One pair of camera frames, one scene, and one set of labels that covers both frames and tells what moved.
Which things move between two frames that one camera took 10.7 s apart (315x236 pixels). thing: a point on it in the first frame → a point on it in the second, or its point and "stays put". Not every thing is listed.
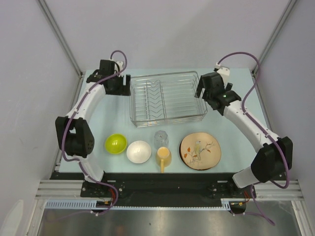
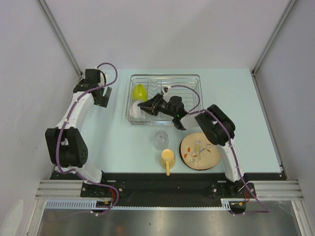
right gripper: [199, 88] → [152, 104]
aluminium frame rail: [61, 190] stays put
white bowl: [139, 151] → [135, 111]
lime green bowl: [115, 143] → [140, 93]
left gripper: [124, 90] → [102, 101]
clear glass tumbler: [161, 139] stays put
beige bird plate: [200, 151] stays put
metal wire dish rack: [164, 99] stays put
